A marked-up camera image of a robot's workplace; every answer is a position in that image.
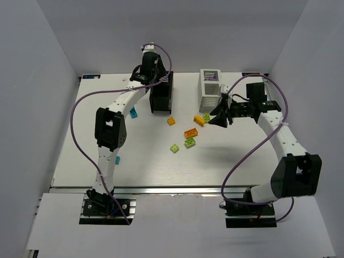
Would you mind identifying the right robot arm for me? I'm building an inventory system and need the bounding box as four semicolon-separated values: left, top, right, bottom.
209;83;322;205

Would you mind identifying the orange long lego brick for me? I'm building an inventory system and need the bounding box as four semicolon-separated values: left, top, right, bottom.
184;128;198;139

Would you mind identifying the yellow curved lego brick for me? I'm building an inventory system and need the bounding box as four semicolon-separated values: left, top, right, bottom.
193;116;205;127

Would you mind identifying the black slotted container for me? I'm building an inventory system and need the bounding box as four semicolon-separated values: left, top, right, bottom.
149;71;174;114

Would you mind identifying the cyan lego brick front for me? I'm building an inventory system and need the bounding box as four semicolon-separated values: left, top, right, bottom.
115;156;120;165

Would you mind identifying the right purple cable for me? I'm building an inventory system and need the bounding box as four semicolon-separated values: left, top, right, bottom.
220;73;295;223

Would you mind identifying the purple cable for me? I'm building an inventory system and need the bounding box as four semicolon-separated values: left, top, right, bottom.
220;73;295;223
70;42;173;225

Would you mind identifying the light green square lego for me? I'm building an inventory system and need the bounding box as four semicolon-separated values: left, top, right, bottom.
170;144;180;154

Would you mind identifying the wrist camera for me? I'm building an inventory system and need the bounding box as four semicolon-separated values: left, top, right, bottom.
141;42;156;54
220;84;231;94

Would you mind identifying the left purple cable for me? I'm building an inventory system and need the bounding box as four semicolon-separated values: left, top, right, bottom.
70;42;173;225

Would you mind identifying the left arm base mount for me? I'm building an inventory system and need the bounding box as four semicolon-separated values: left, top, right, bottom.
79;189;135;225

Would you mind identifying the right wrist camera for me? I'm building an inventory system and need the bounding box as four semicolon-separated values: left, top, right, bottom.
220;84;231;94

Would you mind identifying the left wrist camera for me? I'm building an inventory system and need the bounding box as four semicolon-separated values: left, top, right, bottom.
141;42;156;54

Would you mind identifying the green lego brick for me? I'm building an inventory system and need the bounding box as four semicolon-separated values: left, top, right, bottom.
184;138;196;148
203;113;211;123

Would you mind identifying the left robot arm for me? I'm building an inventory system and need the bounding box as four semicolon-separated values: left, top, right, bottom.
87;45;166;202

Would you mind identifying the yellow square lego brick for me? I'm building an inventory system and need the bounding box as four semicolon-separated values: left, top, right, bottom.
167;117;176;126

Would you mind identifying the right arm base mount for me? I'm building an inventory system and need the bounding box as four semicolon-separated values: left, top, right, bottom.
219;200;277;228

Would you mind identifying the cyan lego brick pair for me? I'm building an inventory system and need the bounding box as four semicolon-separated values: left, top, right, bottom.
130;107;138;119

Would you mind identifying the white slotted container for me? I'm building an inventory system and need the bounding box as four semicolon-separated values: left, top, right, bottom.
198;69;222;113

